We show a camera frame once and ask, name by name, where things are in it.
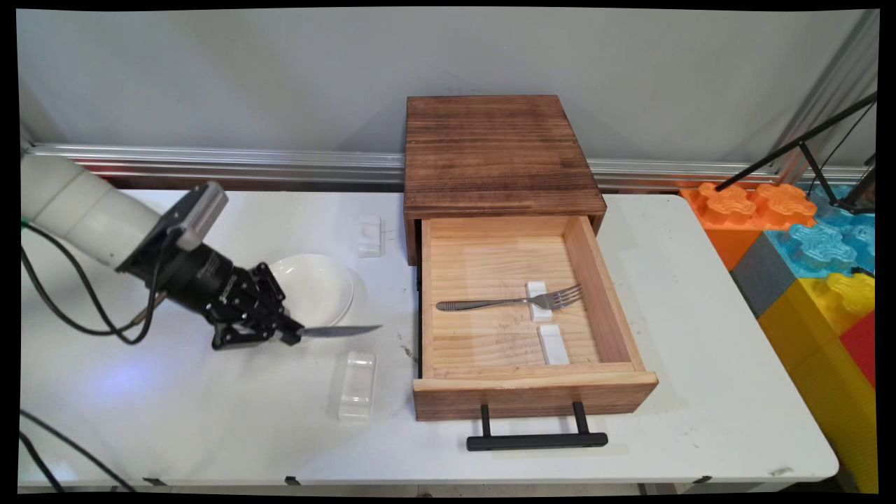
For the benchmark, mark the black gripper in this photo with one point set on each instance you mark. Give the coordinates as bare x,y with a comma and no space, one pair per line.
199,283

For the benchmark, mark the steel table knife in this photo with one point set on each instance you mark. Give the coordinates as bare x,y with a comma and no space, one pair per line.
343,331

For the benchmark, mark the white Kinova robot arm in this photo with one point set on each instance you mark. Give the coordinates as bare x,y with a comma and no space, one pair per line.
77,203

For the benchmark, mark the white round plate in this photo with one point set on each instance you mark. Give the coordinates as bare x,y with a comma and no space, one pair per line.
315,287

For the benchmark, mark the large translucent cutlery rest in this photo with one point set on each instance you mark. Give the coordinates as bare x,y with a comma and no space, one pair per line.
357,392

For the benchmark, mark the light wooden drawer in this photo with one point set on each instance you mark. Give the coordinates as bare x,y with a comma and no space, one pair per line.
490,343

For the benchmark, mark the steel fork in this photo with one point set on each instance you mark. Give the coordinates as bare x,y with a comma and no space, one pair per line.
504,302

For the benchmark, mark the dark wooden drawer cabinet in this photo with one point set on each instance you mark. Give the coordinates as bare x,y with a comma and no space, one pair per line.
490,154

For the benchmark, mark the orange foam block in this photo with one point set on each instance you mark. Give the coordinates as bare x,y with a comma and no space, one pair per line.
735,206

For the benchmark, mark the grey foam block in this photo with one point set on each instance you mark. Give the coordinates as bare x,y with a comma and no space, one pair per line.
766,276

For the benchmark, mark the black tripod stand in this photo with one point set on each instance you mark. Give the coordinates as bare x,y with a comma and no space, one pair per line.
791,146

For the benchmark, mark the blue foam block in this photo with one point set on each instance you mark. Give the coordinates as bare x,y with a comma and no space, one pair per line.
819,245

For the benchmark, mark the red foam block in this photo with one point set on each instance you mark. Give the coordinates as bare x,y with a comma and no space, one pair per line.
861,343

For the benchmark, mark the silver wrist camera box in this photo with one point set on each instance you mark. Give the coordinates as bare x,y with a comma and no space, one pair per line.
203,213

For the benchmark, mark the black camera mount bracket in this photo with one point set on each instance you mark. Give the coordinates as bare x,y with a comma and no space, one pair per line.
164,227

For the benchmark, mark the aluminium rail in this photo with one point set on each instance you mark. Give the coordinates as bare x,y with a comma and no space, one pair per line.
280,164

